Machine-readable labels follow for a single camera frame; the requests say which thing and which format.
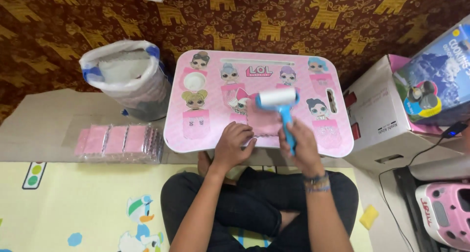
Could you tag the person's right fingers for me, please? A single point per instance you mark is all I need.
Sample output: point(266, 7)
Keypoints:
point(288, 132)

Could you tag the blue lint roller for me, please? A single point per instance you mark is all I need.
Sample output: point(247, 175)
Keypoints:
point(281, 99)

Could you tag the yellow sponge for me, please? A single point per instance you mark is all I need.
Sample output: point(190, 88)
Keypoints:
point(368, 216)

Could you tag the person's black trousers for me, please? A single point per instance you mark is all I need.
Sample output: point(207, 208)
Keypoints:
point(253, 204)

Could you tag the black charger with blue light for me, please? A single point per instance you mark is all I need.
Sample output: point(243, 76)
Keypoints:
point(454, 129)

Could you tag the person's left hand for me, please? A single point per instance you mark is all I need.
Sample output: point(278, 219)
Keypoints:
point(229, 145)

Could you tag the black mat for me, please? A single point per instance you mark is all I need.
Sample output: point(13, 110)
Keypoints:
point(407, 200)

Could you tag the person's right hand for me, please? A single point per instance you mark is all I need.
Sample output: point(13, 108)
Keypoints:
point(304, 149)

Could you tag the person's bare foot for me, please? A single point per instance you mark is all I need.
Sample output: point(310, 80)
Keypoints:
point(204, 164)
point(287, 219)

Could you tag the row of packed pink cloths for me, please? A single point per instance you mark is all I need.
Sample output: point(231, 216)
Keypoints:
point(117, 141)

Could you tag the yellow cartoon play mat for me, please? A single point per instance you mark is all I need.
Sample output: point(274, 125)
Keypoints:
point(80, 208)

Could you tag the pink cloth piece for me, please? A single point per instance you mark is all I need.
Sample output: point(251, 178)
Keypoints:
point(262, 119)

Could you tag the white cardboard box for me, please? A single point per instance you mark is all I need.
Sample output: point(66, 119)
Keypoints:
point(378, 116)

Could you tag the brown giraffe print blanket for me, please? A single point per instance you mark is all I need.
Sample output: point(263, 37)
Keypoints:
point(257, 20)

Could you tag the pink cartoon lap table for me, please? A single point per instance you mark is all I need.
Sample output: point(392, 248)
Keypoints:
point(205, 97)

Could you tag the white woven sack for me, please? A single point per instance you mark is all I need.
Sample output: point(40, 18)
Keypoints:
point(126, 79)

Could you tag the blue printed carton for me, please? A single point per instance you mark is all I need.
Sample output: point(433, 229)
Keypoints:
point(437, 75)

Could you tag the pink and white appliance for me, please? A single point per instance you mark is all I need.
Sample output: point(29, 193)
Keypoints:
point(446, 213)

